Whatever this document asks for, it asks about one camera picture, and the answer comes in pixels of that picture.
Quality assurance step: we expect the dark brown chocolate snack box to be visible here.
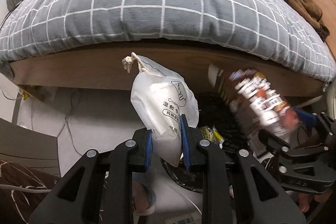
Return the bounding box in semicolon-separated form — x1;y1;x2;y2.
208;64;301;141

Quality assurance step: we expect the white cotton pad pouch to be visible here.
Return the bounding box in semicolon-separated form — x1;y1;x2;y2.
122;52;199;166

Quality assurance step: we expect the black trash bin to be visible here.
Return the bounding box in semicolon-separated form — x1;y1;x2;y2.
161;93;252;193

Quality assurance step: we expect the operator hand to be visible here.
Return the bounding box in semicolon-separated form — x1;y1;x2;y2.
298;193;323;213

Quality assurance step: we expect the grey checked bed sheet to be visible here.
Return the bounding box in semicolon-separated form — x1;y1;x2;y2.
1;0;335;82

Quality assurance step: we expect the wooden bed frame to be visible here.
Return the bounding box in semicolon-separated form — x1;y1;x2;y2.
9;39;323;97

